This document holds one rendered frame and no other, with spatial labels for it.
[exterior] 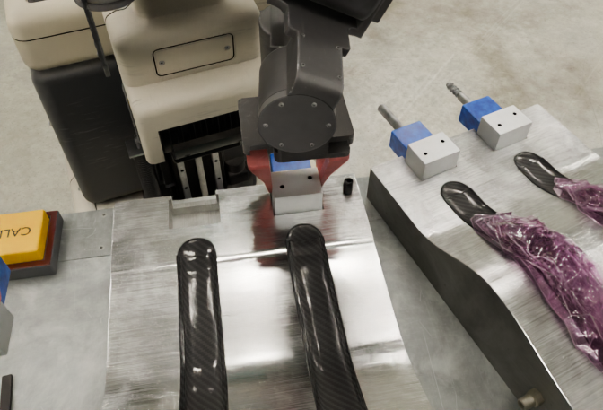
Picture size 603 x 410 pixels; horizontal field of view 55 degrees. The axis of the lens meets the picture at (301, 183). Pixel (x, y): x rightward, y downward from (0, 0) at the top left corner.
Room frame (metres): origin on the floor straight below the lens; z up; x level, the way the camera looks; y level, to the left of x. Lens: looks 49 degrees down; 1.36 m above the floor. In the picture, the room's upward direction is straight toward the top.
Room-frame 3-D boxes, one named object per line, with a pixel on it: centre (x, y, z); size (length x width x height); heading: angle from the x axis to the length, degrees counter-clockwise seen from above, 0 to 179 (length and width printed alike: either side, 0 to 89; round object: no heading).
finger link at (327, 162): (0.40, -0.01, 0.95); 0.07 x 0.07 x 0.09; 9
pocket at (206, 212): (0.38, 0.11, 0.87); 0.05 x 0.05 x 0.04; 9
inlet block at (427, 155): (0.52, -0.13, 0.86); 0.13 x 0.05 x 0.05; 26
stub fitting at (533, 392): (0.19, -0.21, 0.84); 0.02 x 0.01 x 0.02; 116
